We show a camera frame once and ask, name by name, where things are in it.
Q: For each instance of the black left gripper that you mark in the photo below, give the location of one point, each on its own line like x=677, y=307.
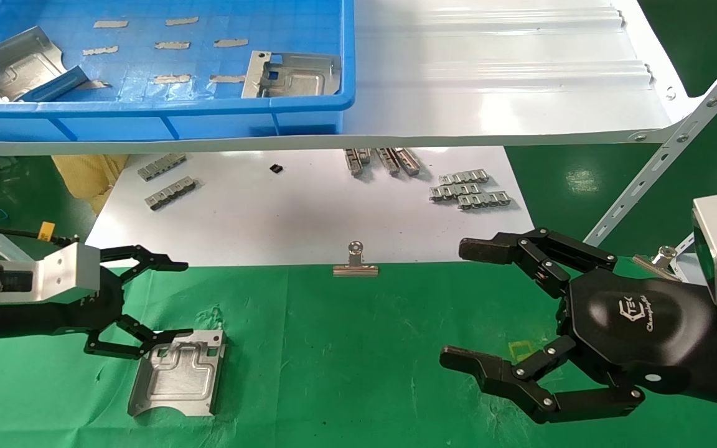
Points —
x=106, y=305

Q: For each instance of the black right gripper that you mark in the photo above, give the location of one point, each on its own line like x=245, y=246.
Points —
x=638, y=323

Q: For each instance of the stamped sheet metal bracket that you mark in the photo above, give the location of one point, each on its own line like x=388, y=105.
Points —
x=22, y=65
x=178, y=379
x=302, y=78

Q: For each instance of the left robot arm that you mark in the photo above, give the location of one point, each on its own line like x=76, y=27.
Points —
x=4, y=320

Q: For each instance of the small notched metal strip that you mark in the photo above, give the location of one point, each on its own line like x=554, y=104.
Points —
x=455, y=190
x=408, y=162
x=161, y=167
x=484, y=200
x=353, y=162
x=465, y=177
x=388, y=160
x=172, y=193

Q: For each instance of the yellow fabric bundle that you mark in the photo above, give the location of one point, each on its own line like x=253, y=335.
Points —
x=88, y=177

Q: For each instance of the white matte shelf board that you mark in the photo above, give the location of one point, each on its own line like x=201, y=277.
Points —
x=271, y=218

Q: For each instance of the silver binder clip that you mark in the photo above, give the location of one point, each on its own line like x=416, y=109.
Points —
x=355, y=270
x=663, y=255

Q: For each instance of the green table cloth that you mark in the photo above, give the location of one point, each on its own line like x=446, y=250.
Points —
x=358, y=373

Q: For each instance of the tiny black plastic piece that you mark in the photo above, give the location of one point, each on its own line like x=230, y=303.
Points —
x=276, y=168

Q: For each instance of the blue plastic bin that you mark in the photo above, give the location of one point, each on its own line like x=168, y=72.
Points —
x=147, y=115

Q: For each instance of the white glossy shelf board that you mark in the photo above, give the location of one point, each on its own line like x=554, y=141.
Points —
x=489, y=93

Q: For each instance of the beige tape strip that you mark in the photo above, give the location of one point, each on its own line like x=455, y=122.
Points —
x=172, y=45
x=226, y=78
x=109, y=24
x=96, y=84
x=170, y=79
x=182, y=20
x=99, y=50
x=231, y=43

